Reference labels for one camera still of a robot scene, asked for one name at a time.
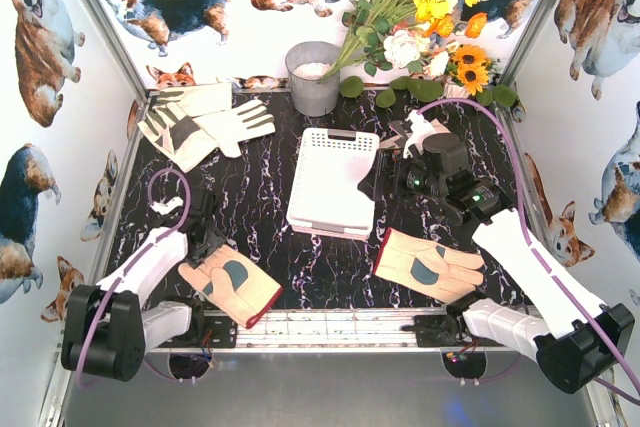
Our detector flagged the tan leather glove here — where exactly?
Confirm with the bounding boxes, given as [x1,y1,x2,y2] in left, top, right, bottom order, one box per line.
[178,244,283,329]
[373,228,484,304]

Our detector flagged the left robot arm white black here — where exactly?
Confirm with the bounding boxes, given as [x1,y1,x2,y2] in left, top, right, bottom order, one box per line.
[60,189,225,382]

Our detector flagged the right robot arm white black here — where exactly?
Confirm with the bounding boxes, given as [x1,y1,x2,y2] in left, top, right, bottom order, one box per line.
[358,118,635,394]

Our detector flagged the white perforated storage basket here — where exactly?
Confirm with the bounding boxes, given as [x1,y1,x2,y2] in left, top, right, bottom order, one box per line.
[286,128,379,241]

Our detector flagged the white grey striped glove right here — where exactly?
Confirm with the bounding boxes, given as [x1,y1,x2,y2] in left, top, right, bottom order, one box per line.
[379,120,449,149]

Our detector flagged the white grey glove front-left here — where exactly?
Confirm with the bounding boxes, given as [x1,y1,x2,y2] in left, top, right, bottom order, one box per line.
[138,99,275,173]

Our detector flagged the white ribbed sunflower pot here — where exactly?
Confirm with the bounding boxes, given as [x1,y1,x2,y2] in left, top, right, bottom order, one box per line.
[443,80,472,99]

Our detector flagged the white green glove back-left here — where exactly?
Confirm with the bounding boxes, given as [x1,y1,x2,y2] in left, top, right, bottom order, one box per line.
[155,82,233,117]

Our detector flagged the grey metal bucket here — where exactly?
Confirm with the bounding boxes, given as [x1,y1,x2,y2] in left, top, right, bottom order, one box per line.
[285,41,340,117]

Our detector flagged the artificial flower bouquet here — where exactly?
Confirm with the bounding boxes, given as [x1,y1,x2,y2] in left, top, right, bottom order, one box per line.
[330,0,533,108]

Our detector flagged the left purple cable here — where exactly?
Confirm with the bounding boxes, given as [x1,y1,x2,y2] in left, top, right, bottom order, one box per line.
[74,168,194,388]

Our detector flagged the purple cable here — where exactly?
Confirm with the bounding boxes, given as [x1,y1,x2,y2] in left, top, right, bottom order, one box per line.
[417,98,640,398]
[74,168,194,388]

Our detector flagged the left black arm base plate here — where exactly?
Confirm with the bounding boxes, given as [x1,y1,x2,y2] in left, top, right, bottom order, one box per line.
[195,315,238,350]

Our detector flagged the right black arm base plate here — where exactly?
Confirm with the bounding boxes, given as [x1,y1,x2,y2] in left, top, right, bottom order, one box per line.
[400,315,499,348]

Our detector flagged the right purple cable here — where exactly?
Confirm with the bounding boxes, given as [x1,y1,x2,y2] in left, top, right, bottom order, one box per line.
[417,98,640,398]

